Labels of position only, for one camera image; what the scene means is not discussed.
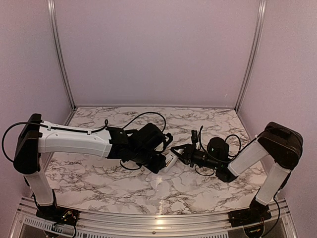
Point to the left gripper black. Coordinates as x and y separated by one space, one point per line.
158 166

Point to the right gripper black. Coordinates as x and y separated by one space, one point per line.
187 155

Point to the white remote control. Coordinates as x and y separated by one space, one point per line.
168 158

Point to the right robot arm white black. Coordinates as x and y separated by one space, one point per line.
283 145

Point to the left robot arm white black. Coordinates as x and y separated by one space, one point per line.
143 146

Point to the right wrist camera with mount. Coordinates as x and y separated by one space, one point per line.
194 137

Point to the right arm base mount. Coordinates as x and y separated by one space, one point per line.
248 216

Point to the left rear aluminium post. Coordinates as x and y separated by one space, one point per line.
59 54

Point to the aluminium post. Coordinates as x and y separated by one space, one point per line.
59 54
253 54

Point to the front aluminium frame rail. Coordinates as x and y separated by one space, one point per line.
93 224

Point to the right rear aluminium post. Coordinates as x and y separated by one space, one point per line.
253 54

